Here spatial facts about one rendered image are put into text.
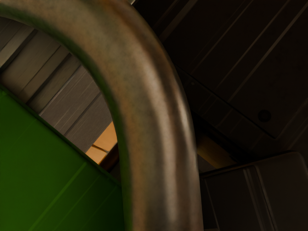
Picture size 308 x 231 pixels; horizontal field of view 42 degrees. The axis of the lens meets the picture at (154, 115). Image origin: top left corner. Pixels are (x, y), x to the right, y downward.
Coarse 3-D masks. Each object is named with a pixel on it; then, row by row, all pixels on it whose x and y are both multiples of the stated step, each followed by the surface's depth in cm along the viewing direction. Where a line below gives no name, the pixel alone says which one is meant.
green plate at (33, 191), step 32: (0, 96) 18; (0, 128) 18; (32, 128) 18; (0, 160) 17; (32, 160) 18; (64, 160) 18; (0, 192) 17; (32, 192) 17; (64, 192) 18; (96, 192) 18; (0, 224) 17; (32, 224) 17; (64, 224) 17; (96, 224) 18
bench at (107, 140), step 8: (112, 128) 98; (104, 136) 97; (112, 136) 102; (96, 144) 96; (104, 144) 101; (112, 144) 106; (88, 152) 95; (96, 152) 100; (104, 152) 105; (96, 160) 104
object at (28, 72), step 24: (0, 24) 20; (24, 24) 19; (0, 48) 20; (24, 48) 20; (48, 48) 20; (0, 72) 20; (24, 72) 20; (48, 72) 19; (72, 72) 20; (24, 96) 19; (48, 96) 20
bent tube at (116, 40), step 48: (0, 0) 15; (48, 0) 14; (96, 0) 14; (96, 48) 14; (144, 48) 14; (144, 96) 14; (144, 144) 14; (192, 144) 15; (144, 192) 14; (192, 192) 14
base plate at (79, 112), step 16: (80, 80) 64; (64, 96) 64; (80, 96) 68; (96, 96) 73; (48, 112) 63; (64, 112) 67; (80, 112) 72; (96, 112) 78; (64, 128) 71; (80, 128) 77; (96, 128) 83; (80, 144) 82
